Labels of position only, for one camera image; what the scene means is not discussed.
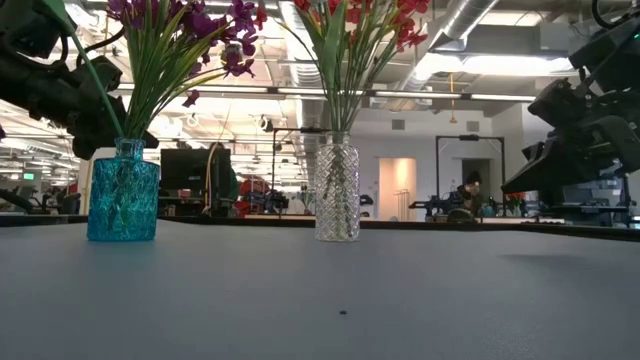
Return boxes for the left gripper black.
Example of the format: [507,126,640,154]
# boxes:
[0,52,160,162]

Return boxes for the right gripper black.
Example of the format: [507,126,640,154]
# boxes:
[501,77,640,197]

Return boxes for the purple artificial flower spray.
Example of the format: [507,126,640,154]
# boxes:
[107,0,269,141]

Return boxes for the red artificial flower spray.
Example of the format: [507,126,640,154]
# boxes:
[279,0,351,134]
[344,0,431,134]

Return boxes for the orange flowers in vase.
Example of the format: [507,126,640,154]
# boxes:
[504,191,529,217]

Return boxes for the blue cut-glass vase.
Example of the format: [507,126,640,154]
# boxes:
[86,138,161,243]

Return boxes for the clear cut-glass vase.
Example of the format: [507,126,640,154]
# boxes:
[313,131,361,243]

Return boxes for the black computer monitor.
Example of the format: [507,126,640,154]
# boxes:
[159,147,233,191]

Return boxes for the round black ceiling device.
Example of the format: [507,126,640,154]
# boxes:
[222,43,245,65]

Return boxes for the red background object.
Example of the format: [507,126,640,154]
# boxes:
[238,178,266,216]

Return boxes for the long ceiling light strip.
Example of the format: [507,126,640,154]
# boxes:
[0,79,539,106]

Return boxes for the black table frame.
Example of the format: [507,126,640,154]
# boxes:
[0,213,640,242]

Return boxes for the black gantry frame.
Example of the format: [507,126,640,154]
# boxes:
[433,133,506,201]

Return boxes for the yellow looped cable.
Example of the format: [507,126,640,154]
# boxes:
[202,141,224,211]

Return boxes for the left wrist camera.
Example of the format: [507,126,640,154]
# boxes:
[0,0,77,59]

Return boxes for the slanted silver ventilation duct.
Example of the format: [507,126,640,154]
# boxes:
[394,0,501,94]

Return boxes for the upright silver ventilation duct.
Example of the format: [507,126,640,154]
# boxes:
[292,0,334,151]

